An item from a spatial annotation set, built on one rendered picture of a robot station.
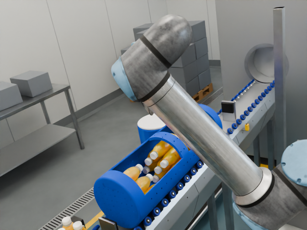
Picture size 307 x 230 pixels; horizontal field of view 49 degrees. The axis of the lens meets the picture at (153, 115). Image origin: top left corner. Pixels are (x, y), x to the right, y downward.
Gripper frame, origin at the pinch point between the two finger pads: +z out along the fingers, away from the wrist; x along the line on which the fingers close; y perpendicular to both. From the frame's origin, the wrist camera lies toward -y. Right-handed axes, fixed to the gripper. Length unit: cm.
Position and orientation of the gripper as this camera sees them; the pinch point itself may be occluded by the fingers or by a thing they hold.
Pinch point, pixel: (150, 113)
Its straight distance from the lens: 172.8
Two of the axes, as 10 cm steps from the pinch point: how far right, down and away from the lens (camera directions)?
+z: 1.6, 9.1, 3.9
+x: -8.0, -1.1, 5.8
